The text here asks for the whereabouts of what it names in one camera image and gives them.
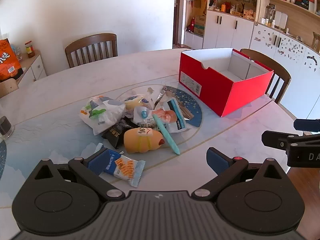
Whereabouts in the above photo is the wooden shelf unit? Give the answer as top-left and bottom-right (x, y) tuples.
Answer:
(257, 0), (320, 53)

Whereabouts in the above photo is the silver foil packet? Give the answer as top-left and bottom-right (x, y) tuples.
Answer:
(154, 86), (194, 120)

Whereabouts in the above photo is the yellow bread packet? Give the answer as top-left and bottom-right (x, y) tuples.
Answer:
(124, 94), (153, 112)

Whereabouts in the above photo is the glass jar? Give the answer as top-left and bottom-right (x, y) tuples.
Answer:
(266, 5), (275, 25)

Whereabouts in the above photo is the dark glass cup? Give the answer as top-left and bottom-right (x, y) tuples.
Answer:
(0, 116), (15, 140)

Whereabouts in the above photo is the red cardboard box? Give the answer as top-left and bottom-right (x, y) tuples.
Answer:
(179, 47), (274, 117)

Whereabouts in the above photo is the brown cardboard box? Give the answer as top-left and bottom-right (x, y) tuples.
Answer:
(194, 15), (207, 37)

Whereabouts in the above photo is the orange snack bag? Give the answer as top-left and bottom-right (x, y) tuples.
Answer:
(0, 38), (24, 82)

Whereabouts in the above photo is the teal pen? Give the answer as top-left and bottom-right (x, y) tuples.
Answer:
(152, 114), (180, 155)

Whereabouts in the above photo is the dark wooden door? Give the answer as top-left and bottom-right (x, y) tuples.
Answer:
(172, 0), (184, 47)

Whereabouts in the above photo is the black snack packet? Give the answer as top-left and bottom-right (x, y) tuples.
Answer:
(102, 117), (138, 148)

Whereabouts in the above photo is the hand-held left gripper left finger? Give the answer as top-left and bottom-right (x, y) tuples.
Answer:
(30, 148), (125, 202)

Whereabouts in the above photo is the white sideboard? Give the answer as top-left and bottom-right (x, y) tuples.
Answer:
(16, 50), (47, 85)

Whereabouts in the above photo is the blue orange cracker packet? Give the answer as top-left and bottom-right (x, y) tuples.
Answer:
(95, 142), (146, 187)

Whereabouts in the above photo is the yellow squishy toy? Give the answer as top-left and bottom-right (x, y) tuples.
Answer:
(124, 127), (165, 153)

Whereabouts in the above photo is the red-lid jar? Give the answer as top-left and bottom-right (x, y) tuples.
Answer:
(24, 41), (35, 58)

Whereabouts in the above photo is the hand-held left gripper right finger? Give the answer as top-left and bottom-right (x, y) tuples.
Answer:
(191, 147), (290, 202)

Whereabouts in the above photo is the white green snack bag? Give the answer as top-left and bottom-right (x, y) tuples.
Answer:
(79, 96), (126, 136)

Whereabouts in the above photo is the white tall cabinet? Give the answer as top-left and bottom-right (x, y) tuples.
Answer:
(202, 10), (255, 50)

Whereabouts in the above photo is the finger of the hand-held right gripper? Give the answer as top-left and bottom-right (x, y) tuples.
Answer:
(293, 119), (320, 132)
(261, 130), (320, 152)

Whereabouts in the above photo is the white sticker covered cabinet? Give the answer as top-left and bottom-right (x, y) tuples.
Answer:
(250, 22), (320, 118)

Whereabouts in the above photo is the white marble desktop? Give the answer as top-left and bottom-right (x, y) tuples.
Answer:
(0, 48), (299, 215)

